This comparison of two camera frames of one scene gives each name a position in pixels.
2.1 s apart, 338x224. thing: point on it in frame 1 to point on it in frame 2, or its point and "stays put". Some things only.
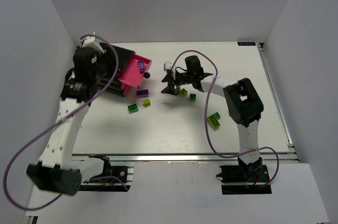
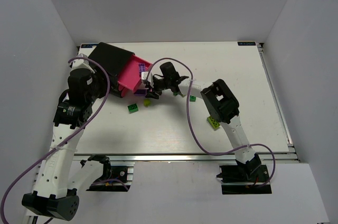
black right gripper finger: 170,89 to 152,94
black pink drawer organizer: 132,68 stays put
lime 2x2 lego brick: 146,102 stays put
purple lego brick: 142,93 stays put
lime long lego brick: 214,121 stays put
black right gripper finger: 168,78 to 148,85
